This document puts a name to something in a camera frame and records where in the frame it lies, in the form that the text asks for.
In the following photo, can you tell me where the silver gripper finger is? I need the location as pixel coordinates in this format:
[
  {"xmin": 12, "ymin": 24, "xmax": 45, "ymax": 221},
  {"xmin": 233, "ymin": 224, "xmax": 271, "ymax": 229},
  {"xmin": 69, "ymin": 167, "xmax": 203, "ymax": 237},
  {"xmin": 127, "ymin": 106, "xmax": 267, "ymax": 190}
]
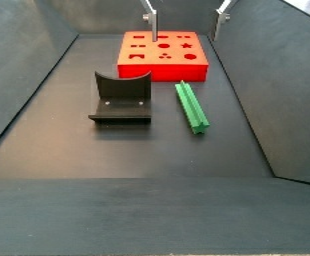
[
  {"xmin": 212, "ymin": 0, "xmax": 232, "ymax": 40},
  {"xmin": 140, "ymin": 0, "xmax": 157, "ymax": 42}
]

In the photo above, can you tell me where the green star-profile bar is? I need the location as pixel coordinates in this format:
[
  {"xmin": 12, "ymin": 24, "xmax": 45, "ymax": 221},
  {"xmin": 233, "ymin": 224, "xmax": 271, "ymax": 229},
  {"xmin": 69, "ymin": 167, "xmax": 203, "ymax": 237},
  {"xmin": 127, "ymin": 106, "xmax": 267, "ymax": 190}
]
[{"xmin": 175, "ymin": 81, "xmax": 209, "ymax": 134}]

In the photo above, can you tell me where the black curved fixture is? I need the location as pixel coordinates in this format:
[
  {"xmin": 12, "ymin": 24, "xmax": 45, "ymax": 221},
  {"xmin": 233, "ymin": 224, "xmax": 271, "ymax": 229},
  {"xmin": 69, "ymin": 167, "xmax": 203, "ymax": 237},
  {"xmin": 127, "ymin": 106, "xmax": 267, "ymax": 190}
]
[{"xmin": 88, "ymin": 72, "xmax": 152, "ymax": 122}]

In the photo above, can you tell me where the red shape-sorter block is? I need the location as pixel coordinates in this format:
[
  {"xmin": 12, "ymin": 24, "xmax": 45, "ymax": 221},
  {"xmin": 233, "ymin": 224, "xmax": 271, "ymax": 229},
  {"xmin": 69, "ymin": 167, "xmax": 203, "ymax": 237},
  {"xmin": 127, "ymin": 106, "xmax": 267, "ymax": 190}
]
[{"xmin": 117, "ymin": 31, "xmax": 208, "ymax": 82}]

